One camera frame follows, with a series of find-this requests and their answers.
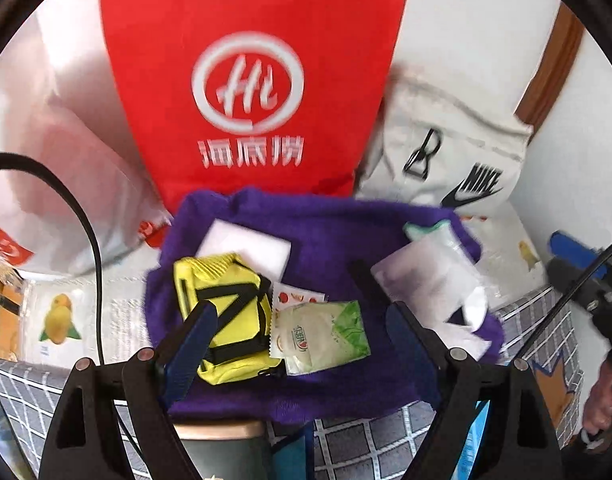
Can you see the orange box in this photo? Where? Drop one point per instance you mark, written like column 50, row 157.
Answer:
column 5, row 300

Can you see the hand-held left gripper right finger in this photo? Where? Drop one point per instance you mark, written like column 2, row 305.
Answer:
column 406, row 335

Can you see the grey checkered bedsheet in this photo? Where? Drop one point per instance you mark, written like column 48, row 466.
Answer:
column 361, row 440

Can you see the red paper bag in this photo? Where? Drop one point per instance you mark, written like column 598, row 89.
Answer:
column 185, row 35

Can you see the fruit print wipe pouch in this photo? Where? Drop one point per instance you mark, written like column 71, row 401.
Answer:
column 291, row 296

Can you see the blue tissue pack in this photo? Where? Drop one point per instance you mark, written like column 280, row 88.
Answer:
column 478, row 440

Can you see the white cotton glove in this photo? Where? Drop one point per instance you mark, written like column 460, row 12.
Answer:
column 473, row 305

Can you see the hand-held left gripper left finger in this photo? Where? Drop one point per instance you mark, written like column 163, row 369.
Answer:
column 190, row 355

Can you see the purple towel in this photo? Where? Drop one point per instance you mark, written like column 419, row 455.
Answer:
column 336, row 230

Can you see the white plastic shopping bag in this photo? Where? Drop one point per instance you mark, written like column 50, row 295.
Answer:
column 75, row 185

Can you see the person's right hand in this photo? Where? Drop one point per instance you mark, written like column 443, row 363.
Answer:
column 603, row 400

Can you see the clear plastic packet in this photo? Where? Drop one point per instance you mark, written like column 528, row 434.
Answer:
column 421, row 275

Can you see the wooden headboard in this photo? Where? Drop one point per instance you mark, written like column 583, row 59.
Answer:
column 556, row 60

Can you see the black box with gold trim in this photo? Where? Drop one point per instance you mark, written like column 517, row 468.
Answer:
column 215, row 452

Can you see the beige bag with black logo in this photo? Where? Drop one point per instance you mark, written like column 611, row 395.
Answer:
column 451, row 125

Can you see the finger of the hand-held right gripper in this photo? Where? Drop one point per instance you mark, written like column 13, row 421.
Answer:
column 573, row 252

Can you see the mint green edged packet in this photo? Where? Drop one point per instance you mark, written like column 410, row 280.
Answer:
column 428, row 230

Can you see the green and white packet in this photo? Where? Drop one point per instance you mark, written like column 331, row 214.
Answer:
column 316, row 335

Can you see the white tissue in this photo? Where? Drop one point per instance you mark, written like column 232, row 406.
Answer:
column 466, row 342

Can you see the parrot print white sheet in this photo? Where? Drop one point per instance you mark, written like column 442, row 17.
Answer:
column 120, row 320

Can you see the white sponge block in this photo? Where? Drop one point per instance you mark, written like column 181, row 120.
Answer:
column 256, row 242

